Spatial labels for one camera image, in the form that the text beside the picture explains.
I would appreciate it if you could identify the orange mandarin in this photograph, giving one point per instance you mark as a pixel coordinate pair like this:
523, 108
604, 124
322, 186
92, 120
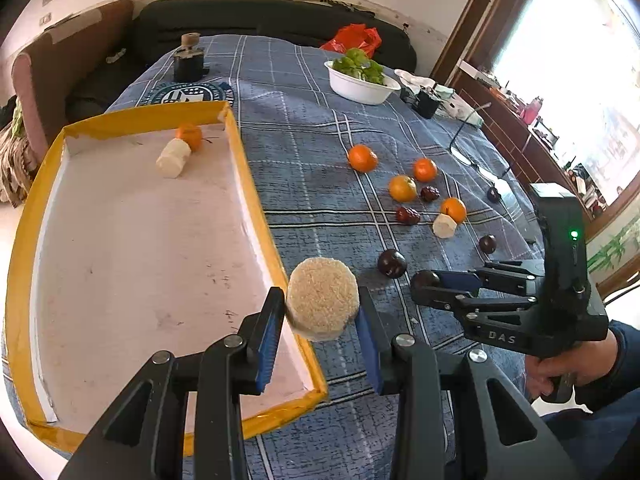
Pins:
363, 158
425, 169
453, 209
189, 135

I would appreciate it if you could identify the person's right forearm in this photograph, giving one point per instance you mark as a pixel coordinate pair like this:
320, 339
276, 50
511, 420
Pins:
625, 360

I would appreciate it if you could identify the wall socket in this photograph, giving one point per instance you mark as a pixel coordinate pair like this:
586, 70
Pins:
46, 18

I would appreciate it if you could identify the patterned cloth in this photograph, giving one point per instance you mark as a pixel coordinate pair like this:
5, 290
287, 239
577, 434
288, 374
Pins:
15, 160

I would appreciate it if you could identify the blue plaid blanket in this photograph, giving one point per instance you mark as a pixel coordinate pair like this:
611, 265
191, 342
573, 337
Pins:
310, 185

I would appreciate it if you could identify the black sofa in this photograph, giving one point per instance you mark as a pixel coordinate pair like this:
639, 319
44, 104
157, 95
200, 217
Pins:
250, 17

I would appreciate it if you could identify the bamboo wall sticker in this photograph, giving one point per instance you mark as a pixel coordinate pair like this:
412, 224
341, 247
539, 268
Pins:
615, 250

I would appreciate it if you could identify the wooden window frame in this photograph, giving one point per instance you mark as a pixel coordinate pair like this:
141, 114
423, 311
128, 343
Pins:
530, 150

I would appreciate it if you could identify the dark purple plum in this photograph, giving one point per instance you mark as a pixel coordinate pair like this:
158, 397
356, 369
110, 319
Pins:
493, 194
391, 263
423, 279
487, 244

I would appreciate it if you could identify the small black device with cork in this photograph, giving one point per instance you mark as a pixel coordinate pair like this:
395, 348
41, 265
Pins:
187, 62

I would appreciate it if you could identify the pink bottle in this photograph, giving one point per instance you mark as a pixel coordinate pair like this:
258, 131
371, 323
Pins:
532, 109

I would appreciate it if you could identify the white bowl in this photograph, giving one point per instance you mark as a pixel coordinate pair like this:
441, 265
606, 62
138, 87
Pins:
355, 91

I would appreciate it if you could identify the yellow-edged cardboard tray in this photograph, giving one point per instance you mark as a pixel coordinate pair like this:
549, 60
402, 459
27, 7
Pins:
125, 260

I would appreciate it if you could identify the green leafy vegetables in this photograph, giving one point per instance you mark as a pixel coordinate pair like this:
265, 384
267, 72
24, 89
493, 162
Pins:
357, 62

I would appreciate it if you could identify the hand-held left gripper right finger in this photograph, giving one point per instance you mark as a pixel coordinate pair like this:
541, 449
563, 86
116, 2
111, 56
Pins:
370, 347

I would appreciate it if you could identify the person's right hand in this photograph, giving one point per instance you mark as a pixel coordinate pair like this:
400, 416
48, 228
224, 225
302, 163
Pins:
595, 360

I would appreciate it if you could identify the small black box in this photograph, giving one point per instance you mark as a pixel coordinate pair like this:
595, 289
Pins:
425, 102

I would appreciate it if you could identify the red plastic bag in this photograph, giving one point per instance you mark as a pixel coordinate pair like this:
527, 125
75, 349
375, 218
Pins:
355, 37

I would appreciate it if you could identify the red date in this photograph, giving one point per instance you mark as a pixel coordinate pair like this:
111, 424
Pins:
429, 193
407, 215

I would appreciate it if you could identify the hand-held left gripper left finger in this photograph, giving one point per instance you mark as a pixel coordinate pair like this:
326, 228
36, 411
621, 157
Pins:
269, 342

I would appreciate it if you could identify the brown cardboard box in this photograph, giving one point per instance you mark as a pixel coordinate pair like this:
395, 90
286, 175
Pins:
75, 60

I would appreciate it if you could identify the eyeglasses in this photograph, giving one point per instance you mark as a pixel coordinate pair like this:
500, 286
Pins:
462, 156

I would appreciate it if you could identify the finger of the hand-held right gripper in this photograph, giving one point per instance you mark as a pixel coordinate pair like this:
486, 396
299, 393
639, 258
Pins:
480, 305
460, 281

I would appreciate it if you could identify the white work glove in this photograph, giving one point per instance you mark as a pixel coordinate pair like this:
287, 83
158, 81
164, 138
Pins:
457, 105
412, 79

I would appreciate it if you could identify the yellowish mandarin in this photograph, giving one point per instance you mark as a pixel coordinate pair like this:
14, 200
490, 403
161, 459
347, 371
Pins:
402, 188

